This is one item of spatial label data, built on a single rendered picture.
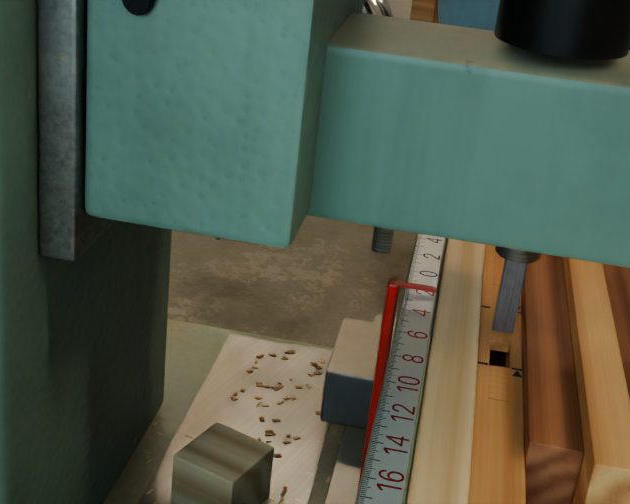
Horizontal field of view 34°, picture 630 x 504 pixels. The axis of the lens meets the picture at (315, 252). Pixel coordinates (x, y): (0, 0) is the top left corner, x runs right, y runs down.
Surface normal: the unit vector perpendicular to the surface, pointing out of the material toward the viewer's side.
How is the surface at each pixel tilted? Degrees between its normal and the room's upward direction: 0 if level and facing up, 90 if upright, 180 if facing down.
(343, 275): 0
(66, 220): 90
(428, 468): 0
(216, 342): 0
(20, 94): 90
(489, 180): 90
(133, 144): 90
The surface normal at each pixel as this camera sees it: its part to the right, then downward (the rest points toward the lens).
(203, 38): -0.18, 0.39
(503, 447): 0.11, -0.91
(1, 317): 0.90, 0.26
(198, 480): -0.51, 0.31
